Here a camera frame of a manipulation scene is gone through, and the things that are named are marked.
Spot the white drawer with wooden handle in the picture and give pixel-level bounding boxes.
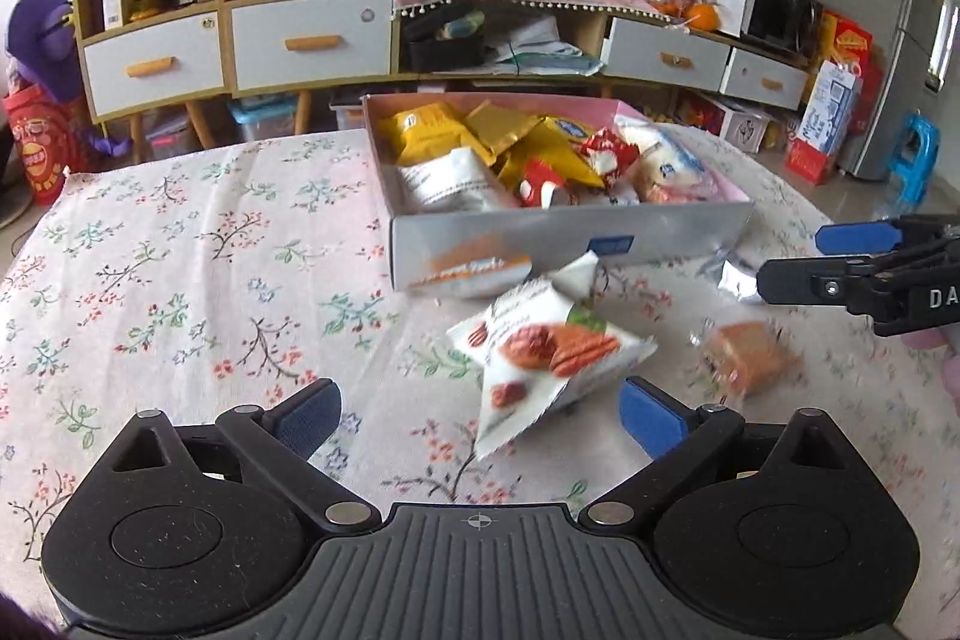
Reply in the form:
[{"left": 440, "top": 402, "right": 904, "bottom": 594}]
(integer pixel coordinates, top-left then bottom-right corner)
[
  {"left": 231, "top": 0, "right": 394, "bottom": 92},
  {"left": 82, "top": 10, "right": 224, "bottom": 120},
  {"left": 606, "top": 17, "right": 732, "bottom": 92},
  {"left": 722, "top": 47, "right": 809, "bottom": 109}
]

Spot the white bread packet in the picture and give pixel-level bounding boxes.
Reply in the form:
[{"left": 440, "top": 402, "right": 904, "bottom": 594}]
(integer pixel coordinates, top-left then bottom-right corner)
[{"left": 615, "top": 115, "right": 713, "bottom": 200}]

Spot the clear storage bin blue lid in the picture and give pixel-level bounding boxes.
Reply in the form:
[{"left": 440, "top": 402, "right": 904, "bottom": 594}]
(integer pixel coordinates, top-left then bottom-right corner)
[{"left": 229, "top": 96, "right": 298, "bottom": 143}]

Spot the floral tablecloth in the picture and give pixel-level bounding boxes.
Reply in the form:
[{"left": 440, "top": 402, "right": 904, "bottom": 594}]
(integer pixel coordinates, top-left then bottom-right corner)
[{"left": 0, "top": 122, "right": 960, "bottom": 611}]

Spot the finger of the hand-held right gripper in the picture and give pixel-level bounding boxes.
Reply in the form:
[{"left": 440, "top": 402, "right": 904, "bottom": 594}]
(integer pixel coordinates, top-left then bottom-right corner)
[
  {"left": 816, "top": 218, "right": 931, "bottom": 256},
  {"left": 756, "top": 256, "right": 901, "bottom": 311}
]

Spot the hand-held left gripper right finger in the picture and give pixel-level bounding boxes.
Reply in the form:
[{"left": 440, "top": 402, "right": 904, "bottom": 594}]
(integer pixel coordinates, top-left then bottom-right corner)
[{"left": 589, "top": 377, "right": 871, "bottom": 530}]

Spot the blue plastic stool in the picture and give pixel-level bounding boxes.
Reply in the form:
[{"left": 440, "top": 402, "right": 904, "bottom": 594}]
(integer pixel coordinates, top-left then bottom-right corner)
[{"left": 889, "top": 113, "right": 943, "bottom": 214}]

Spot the black basket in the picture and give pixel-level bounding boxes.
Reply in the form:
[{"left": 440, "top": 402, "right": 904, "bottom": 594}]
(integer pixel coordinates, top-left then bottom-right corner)
[{"left": 401, "top": 6, "right": 488, "bottom": 76}]

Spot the silver snack packet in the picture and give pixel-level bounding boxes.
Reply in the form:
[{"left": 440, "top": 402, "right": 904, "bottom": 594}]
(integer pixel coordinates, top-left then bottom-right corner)
[{"left": 697, "top": 246, "right": 766, "bottom": 305}]

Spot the orange cake clear packet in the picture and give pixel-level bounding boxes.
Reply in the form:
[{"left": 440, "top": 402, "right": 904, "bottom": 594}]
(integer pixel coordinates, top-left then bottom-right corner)
[{"left": 690, "top": 319, "right": 803, "bottom": 398}]

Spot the pink-lined cardboard box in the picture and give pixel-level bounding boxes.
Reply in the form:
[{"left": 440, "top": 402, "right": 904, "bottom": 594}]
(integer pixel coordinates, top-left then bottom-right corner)
[{"left": 361, "top": 92, "right": 755, "bottom": 300}]

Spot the black microwave oven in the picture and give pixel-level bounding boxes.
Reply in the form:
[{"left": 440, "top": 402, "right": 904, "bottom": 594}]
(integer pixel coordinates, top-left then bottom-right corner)
[{"left": 746, "top": 0, "right": 826, "bottom": 61}]

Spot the white pecan snack packet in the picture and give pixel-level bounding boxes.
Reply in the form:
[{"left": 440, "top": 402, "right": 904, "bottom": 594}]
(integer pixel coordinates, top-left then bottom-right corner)
[{"left": 446, "top": 250, "right": 659, "bottom": 461}]

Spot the grey refrigerator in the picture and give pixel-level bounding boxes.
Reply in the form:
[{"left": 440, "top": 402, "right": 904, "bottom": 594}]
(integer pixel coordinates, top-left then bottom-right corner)
[{"left": 817, "top": 0, "right": 960, "bottom": 184}]

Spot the purple plush toy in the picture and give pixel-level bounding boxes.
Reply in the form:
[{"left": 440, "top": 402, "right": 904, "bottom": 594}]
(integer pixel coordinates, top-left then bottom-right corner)
[{"left": 6, "top": 0, "right": 137, "bottom": 158}]

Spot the yellow snack packet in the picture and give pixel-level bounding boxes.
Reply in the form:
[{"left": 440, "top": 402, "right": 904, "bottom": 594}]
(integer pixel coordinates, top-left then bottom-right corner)
[
  {"left": 499, "top": 115, "right": 608, "bottom": 191},
  {"left": 461, "top": 100, "right": 542, "bottom": 161},
  {"left": 375, "top": 101, "right": 470, "bottom": 166}
]

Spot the red and yellow gift box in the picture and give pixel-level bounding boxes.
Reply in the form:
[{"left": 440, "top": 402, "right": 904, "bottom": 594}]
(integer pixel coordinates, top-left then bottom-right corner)
[{"left": 817, "top": 10, "right": 875, "bottom": 80}]

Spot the long wooden low cabinet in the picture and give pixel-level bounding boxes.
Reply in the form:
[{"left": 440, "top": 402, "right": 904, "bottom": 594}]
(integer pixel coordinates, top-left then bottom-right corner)
[{"left": 225, "top": 0, "right": 817, "bottom": 135}]

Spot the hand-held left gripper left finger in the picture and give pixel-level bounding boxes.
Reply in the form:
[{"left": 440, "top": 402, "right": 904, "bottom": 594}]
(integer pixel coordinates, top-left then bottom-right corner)
[{"left": 90, "top": 377, "right": 377, "bottom": 534}]

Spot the white and blue paper bag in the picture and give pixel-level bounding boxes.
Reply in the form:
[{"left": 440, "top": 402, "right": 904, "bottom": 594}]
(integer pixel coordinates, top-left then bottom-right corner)
[{"left": 784, "top": 59, "right": 863, "bottom": 185}]

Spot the red and white candy packet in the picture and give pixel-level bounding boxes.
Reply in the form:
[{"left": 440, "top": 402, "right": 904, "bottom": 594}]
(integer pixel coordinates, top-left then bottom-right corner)
[
  {"left": 517, "top": 158, "right": 571, "bottom": 210},
  {"left": 577, "top": 128, "right": 638, "bottom": 176}
]

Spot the white patterned box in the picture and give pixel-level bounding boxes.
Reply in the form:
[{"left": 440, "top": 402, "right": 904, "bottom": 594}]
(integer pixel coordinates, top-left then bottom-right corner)
[{"left": 701, "top": 92, "right": 781, "bottom": 154}]

